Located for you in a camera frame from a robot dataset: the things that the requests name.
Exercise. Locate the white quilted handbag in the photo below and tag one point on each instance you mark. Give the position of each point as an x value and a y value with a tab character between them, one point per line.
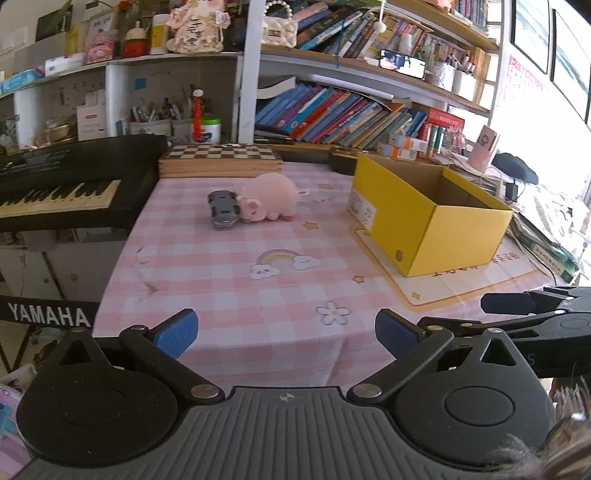
279	31

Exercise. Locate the yellow cardboard box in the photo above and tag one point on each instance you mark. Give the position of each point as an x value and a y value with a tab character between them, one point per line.
426	218

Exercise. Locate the grey toy car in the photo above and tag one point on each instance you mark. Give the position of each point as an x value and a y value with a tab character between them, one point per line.
225	210

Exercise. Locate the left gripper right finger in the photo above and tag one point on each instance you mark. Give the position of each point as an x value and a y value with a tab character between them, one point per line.
416	352

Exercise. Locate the pile of books and papers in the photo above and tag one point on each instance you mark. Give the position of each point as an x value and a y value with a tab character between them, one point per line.
551	228

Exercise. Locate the wooden chess board box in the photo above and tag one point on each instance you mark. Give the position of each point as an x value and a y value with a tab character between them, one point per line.
219	161

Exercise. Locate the white pen holder box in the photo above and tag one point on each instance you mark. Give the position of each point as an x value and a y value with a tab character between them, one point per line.
158	127

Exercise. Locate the black Yamaha keyboard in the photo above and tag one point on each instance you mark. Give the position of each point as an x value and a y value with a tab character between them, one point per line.
66	212

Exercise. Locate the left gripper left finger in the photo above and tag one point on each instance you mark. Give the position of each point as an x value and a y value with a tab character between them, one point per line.
157	350

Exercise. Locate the pink checkered table mat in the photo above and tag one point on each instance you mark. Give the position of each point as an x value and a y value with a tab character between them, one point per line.
282	303

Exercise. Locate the pink plush pig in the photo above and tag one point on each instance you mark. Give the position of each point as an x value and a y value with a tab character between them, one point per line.
269	196

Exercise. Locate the row of leaning books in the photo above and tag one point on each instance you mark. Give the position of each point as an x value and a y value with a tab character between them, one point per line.
319	114

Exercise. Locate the lucky cat figurine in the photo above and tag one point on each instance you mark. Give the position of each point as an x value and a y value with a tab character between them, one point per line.
197	27

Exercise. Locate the white bookshelf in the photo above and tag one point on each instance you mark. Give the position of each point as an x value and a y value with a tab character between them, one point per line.
105	71

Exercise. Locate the pink pen holder cup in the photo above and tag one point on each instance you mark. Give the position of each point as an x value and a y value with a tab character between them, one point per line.
484	149

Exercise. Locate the green lid white jar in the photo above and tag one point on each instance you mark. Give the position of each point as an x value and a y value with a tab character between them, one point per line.
210	130

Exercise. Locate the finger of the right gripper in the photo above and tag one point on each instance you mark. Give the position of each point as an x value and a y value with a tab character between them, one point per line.
508	303

